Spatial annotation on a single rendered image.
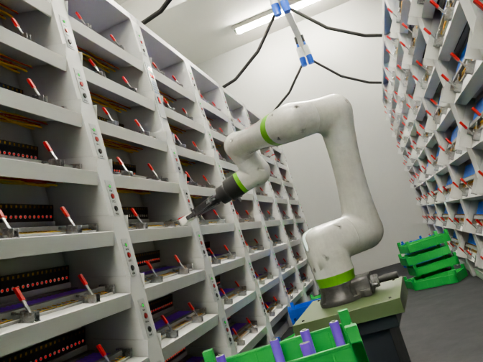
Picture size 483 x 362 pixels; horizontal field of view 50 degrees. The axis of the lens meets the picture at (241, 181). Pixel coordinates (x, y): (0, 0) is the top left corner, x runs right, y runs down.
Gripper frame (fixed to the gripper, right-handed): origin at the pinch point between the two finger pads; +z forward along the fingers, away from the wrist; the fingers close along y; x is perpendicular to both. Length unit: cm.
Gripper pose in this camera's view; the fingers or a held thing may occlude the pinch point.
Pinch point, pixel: (187, 218)
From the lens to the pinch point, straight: 214.9
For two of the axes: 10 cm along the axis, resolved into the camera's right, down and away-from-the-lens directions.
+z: -8.1, 5.5, 1.8
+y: 2.6, 0.6, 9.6
